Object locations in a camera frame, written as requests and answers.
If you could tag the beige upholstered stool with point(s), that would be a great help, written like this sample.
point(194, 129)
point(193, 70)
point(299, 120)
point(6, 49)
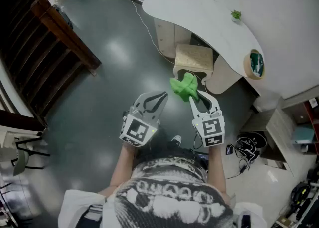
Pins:
point(193, 56)

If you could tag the person's black trousers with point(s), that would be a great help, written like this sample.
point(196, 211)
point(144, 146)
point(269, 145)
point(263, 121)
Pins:
point(159, 145)

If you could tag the person's black white printed shirt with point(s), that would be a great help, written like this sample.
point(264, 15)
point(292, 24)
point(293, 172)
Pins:
point(174, 197)

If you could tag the person's left forearm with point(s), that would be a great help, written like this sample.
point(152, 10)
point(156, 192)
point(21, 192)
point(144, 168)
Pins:
point(122, 169)

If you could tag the black frame chair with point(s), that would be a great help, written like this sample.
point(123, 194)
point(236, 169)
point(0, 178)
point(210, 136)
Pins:
point(22, 157)

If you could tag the person's right forearm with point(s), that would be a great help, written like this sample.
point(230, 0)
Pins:
point(216, 169)

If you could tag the dark green folded fabric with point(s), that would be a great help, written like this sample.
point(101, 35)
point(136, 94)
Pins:
point(256, 64)

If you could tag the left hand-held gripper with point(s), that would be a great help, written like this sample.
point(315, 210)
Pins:
point(135, 130)

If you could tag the tape roll with green inside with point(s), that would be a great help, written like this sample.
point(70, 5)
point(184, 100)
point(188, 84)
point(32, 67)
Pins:
point(247, 64)

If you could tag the white curved table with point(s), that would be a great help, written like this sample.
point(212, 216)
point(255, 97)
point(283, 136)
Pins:
point(189, 10)

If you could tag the person's black white shoe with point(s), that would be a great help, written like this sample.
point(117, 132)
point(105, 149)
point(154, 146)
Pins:
point(177, 139)

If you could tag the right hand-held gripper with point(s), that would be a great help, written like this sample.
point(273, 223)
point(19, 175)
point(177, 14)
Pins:
point(211, 130)

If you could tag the green cloth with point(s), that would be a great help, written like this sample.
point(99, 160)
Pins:
point(185, 86)

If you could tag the grey wooden shelf cabinet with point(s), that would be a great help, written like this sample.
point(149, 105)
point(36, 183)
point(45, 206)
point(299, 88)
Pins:
point(276, 132)

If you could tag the small potted green plant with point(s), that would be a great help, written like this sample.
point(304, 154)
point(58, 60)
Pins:
point(236, 15)

